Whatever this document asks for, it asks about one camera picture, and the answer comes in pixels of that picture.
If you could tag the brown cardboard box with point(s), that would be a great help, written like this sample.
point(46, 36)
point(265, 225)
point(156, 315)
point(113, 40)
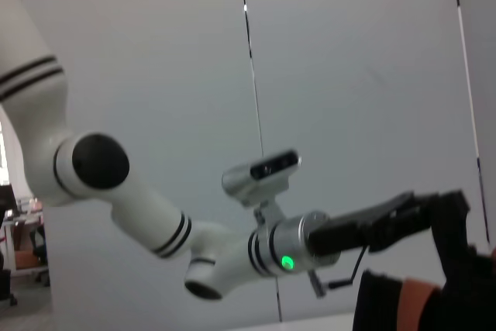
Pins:
point(26, 259)

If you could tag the white office desk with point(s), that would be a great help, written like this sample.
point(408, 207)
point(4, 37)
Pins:
point(23, 222)

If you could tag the black office chair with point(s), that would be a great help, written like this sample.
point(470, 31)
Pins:
point(38, 245)

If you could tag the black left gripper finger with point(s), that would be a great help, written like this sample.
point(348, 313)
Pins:
point(403, 232)
point(434, 201)

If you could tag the black fabric food bag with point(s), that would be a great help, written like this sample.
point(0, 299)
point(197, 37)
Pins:
point(457, 269)

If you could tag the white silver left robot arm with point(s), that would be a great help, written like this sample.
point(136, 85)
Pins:
point(135, 199)

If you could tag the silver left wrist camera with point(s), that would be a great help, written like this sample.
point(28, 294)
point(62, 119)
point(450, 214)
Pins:
point(255, 180)

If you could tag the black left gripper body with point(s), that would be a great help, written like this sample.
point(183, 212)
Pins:
point(348, 234)

